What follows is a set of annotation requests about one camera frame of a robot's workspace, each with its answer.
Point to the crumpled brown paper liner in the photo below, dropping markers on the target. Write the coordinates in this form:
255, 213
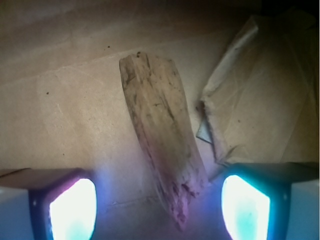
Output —
62, 103

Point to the weathered wood chip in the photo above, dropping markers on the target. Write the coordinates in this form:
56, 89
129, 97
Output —
157, 105

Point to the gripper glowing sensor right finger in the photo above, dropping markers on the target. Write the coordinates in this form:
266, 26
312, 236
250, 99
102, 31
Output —
272, 201

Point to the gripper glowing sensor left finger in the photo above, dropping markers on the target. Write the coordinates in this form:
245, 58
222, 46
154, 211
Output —
47, 204

